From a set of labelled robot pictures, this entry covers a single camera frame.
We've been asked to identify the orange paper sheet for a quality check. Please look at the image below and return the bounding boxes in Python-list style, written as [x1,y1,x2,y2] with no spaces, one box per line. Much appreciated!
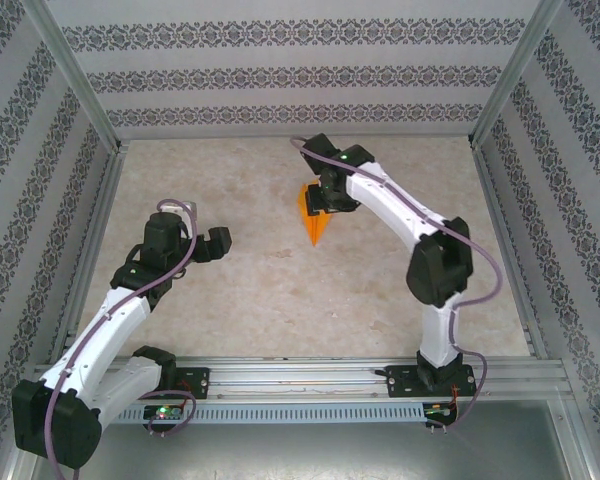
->
[295,183,337,248]

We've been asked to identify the grey metal panel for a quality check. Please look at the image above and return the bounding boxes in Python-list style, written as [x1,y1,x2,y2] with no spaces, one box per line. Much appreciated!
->
[4,399,596,480]

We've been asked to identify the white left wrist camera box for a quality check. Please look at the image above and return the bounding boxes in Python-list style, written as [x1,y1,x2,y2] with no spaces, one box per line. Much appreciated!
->
[157,198,198,219]

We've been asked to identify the aluminium side rail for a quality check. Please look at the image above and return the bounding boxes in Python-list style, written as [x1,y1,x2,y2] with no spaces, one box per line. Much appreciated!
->
[47,141,131,365]
[471,142,550,360]

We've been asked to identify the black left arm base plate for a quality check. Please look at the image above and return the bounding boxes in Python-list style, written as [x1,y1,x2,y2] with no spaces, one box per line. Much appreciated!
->
[172,367,212,401]

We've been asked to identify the wide aluminium mounting rail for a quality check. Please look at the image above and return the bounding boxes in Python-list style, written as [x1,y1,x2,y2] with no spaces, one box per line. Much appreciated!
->
[27,355,574,401]

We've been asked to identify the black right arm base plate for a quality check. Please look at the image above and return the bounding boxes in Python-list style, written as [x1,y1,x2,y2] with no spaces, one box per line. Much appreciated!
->
[385,363,479,400]

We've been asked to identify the grey slotted cable duct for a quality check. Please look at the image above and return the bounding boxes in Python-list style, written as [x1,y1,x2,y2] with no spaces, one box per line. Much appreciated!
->
[110,403,426,425]

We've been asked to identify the aluminium frame post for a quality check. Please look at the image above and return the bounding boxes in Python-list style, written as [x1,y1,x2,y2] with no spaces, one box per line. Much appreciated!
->
[19,0,130,151]
[468,0,569,149]

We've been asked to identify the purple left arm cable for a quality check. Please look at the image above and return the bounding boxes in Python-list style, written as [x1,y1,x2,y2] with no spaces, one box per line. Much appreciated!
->
[43,198,201,474]

